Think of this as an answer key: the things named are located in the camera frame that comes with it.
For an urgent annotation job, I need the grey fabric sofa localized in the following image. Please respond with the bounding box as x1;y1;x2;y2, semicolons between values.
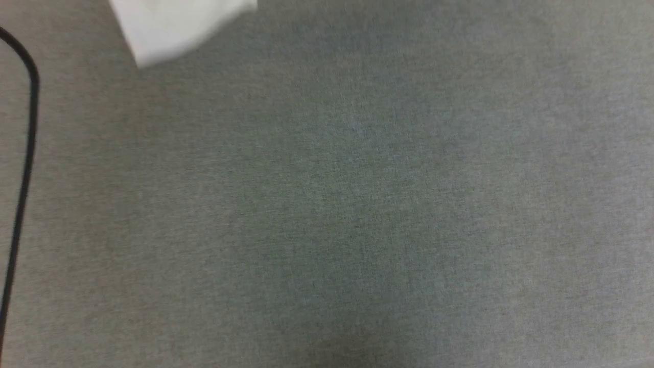
0;0;654;368

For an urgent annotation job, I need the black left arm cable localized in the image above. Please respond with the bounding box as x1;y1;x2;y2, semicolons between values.
0;27;41;353

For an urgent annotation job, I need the white box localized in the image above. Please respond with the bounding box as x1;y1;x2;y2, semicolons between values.
109;0;259;70

